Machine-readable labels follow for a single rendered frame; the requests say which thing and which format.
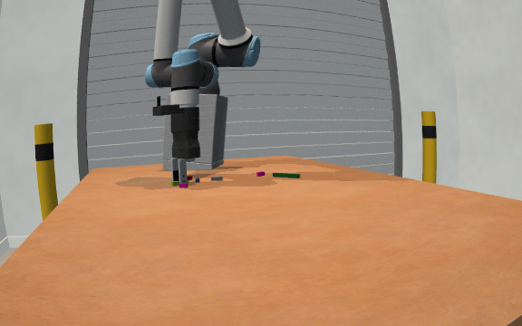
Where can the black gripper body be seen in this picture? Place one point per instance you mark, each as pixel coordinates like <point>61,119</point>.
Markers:
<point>185,120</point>

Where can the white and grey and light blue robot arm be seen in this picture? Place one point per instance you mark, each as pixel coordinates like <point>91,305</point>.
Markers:
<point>235,47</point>

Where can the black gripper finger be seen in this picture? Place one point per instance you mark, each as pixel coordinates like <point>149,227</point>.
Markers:
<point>174,169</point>
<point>183,169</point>

